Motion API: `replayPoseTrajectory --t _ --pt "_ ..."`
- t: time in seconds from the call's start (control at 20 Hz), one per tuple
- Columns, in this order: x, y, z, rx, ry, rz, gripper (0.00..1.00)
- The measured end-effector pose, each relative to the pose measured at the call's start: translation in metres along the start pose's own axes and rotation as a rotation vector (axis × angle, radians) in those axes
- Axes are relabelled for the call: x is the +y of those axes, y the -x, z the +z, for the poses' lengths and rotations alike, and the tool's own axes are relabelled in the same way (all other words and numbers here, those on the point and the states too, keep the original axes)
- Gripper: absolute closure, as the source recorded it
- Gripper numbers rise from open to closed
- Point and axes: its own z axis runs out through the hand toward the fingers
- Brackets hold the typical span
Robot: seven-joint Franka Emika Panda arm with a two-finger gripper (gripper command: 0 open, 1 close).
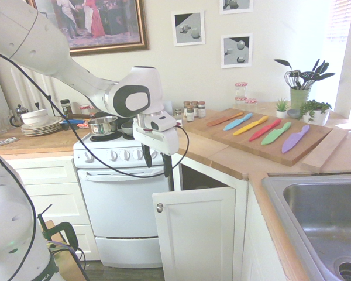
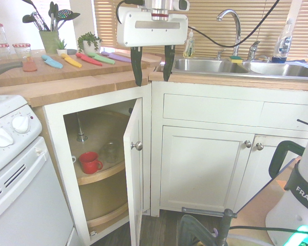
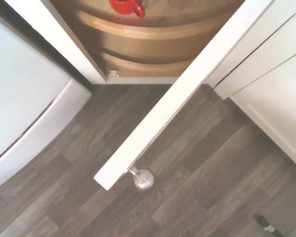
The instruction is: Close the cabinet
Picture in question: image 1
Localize black slotted spatula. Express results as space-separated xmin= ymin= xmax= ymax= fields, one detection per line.
xmin=298 ymin=70 xmax=318 ymax=90

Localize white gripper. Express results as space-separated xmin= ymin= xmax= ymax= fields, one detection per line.
xmin=132 ymin=121 xmax=180 ymax=179

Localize black spoon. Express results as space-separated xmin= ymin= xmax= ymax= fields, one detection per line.
xmin=273 ymin=59 xmax=294 ymax=73

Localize white base cabinet drawers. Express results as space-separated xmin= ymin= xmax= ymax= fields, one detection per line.
xmin=2 ymin=156 xmax=102 ymax=262

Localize glass jar checkered lid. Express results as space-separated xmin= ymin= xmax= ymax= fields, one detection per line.
xmin=235 ymin=81 xmax=249 ymax=98
xmin=78 ymin=104 xmax=96 ymax=116
xmin=234 ymin=95 xmax=247 ymax=112
xmin=245 ymin=98 xmax=258 ymax=114

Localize yellow knife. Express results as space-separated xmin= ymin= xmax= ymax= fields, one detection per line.
xmin=232 ymin=115 xmax=270 ymax=136

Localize blue knife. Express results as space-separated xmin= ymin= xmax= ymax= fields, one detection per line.
xmin=223 ymin=112 xmax=253 ymax=132

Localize stainless steel sink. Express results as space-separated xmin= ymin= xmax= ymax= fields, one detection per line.
xmin=261 ymin=173 xmax=351 ymax=281

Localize red knife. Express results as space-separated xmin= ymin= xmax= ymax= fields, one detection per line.
xmin=249 ymin=118 xmax=282 ymax=142

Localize white kitchen stove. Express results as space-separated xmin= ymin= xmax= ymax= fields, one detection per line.
xmin=73 ymin=128 xmax=176 ymax=269

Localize white cabinet door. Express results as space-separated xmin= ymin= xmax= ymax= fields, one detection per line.
xmin=152 ymin=186 xmax=236 ymax=281

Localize wooden plank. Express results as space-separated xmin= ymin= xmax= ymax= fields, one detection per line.
xmin=300 ymin=127 xmax=349 ymax=174

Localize stack of white plates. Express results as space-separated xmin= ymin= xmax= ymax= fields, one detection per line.
xmin=20 ymin=116 xmax=64 ymax=137

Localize large wooden cutting board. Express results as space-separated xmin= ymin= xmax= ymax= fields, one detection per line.
xmin=182 ymin=108 xmax=333 ymax=167

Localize white bowl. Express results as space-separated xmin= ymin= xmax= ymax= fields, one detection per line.
xmin=20 ymin=108 xmax=49 ymax=126

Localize wire whisk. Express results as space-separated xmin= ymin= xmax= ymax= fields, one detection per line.
xmin=284 ymin=70 xmax=300 ymax=90

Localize grey still life print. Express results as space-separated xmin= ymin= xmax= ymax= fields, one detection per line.
xmin=219 ymin=0 xmax=254 ymax=15
xmin=171 ymin=11 xmax=206 ymax=47
xmin=221 ymin=32 xmax=254 ymax=70

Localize blue pan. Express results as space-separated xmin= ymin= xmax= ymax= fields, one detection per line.
xmin=58 ymin=115 xmax=91 ymax=131

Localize purple knife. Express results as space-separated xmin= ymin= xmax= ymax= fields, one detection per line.
xmin=281 ymin=125 xmax=311 ymax=155

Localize green utensil holder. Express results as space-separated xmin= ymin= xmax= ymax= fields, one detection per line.
xmin=290 ymin=87 xmax=311 ymax=111

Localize green clamp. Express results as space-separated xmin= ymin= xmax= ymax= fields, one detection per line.
xmin=36 ymin=204 xmax=81 ymax=264

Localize stainless steel pot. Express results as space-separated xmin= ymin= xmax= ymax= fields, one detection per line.
xmin=87 ymin=115 xmax=119 ymax=136

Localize gold framed painting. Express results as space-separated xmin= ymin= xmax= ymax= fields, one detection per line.
xmin=26 ymin=0 xmax=150 ymax=57

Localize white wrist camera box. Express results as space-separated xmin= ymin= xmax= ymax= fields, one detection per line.
xmin=149 ymin=113 xmax=178 ymax=132

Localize trailing plant in white pot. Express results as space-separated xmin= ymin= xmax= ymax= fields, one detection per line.
xmin=297 ymin=99 xmax=333 ymax=126

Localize green knife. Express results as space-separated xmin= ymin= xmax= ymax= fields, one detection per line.
xmin=260 ymin=121 xmax=293 ymax=146

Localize orange knife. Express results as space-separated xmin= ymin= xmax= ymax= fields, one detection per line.
xmin=206 ymin=112 xmax=245 ymax=127

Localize dark pepper grinder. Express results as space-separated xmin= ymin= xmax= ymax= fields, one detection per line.
xmin=60 ymin=98 xmax=73 ymax=117

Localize small potted succulent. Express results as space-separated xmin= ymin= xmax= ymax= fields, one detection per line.
xmin=274 ymin=97 xmax=290 ymax=119

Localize french press coffee maker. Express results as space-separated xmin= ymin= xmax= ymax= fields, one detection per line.
xmin=9 ymin=104 xmax=29 ymax=128

